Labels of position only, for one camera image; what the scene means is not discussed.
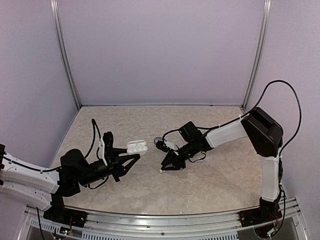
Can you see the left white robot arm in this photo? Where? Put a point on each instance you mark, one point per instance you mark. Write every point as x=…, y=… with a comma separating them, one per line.
x=43, y=188

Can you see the white earbud charging case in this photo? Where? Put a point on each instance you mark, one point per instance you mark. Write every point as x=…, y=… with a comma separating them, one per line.
x=136, y=147

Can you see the left aluminium corner post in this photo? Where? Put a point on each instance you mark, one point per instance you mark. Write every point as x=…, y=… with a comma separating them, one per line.
x=54, y=5

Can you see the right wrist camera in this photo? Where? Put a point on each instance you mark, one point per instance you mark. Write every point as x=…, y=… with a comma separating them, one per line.
x=166, y=146

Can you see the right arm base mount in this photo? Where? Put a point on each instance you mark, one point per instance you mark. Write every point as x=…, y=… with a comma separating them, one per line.
x=265, y=212

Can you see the purple earbud charging case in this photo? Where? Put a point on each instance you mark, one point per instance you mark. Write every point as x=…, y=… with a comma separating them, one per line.
x=157, y=139

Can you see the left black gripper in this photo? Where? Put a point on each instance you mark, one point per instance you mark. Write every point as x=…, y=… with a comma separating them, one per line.
x=118, y=166

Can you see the aluminium corner post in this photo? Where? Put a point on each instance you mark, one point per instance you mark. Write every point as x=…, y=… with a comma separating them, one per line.
x=258, y=53
x=54, y=5

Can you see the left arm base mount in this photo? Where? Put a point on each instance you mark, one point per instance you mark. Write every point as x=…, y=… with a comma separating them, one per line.
x=60, y=214

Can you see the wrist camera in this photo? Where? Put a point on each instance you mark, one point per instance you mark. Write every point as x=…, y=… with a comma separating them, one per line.
x=106, y=144
x=166, y=146

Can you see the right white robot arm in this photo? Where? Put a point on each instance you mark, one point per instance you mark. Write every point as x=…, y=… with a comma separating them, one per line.
x=266, y=138

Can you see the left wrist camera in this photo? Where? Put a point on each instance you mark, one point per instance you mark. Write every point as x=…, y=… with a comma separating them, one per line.
x=106, y=144

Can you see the right aluminium corner post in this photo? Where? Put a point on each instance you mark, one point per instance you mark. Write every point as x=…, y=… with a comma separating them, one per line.
x=258, y=53

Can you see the aluminium front rail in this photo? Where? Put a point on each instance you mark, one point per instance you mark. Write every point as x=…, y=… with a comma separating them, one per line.
x=99, y=225

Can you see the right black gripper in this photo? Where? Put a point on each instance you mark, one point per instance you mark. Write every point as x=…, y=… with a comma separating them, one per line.
x=178, y=163

